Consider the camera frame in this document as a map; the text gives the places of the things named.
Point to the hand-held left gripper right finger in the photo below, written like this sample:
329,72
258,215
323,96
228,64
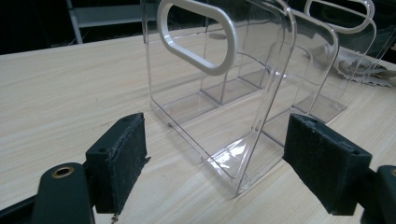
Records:
327,161

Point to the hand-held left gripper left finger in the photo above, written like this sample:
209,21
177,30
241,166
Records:
120,161

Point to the white cloth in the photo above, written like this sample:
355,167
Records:
383,74

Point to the clear acrylic divided organizer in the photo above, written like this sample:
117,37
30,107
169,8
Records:
199,60

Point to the white metal stand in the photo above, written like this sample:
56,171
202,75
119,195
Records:
106,15

